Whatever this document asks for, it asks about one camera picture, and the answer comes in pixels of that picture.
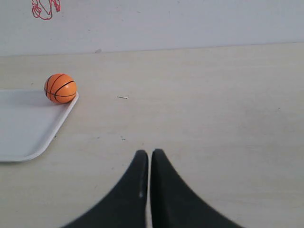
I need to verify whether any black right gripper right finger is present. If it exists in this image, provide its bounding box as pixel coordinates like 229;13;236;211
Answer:
151;149;241;228

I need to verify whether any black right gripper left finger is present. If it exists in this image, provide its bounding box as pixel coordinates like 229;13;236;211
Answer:
65;150;149;228

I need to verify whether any small orange basketball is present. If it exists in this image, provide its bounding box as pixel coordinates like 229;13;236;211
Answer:
44;74;77;104

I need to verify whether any red mini basketball hoop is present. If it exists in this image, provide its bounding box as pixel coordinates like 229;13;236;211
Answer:
31;0;61;20

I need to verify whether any white plastic tray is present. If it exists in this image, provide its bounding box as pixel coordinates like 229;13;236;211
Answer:
0;89;79;162

